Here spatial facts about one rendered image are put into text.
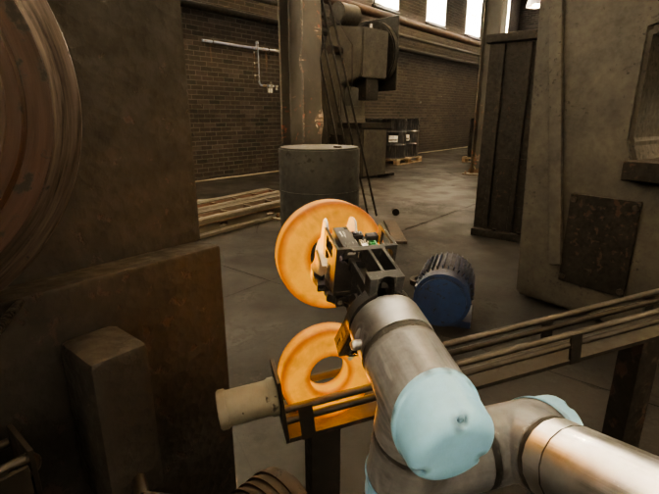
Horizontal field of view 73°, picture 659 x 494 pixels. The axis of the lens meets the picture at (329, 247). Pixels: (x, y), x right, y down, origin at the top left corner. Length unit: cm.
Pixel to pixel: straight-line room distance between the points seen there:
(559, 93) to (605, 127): 30
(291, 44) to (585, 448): 465
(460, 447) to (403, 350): 8
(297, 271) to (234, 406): 23
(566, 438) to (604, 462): 4
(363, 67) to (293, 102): 348
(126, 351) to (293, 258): 25
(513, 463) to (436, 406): 15
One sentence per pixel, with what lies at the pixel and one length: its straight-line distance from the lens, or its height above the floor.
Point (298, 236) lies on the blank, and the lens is 61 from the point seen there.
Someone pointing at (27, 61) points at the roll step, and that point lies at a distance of 56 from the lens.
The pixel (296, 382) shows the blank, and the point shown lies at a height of 70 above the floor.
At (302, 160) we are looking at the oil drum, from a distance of 304.
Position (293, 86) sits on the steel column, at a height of 137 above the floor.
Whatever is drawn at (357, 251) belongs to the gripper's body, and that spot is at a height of 96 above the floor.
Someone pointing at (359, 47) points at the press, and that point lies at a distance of 821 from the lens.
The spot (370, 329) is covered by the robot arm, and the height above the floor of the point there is 91.
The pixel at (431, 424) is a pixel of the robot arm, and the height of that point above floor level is 88.
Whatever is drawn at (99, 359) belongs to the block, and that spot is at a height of 80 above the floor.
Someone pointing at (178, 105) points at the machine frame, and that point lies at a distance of 83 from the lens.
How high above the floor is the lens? 109
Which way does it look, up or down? 16 degrees down
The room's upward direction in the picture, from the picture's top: straight up
